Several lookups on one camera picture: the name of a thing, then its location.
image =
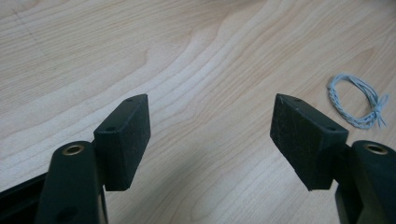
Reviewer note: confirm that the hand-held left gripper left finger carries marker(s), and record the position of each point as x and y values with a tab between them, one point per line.
124	146

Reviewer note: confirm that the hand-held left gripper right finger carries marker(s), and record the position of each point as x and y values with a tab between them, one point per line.
303	143

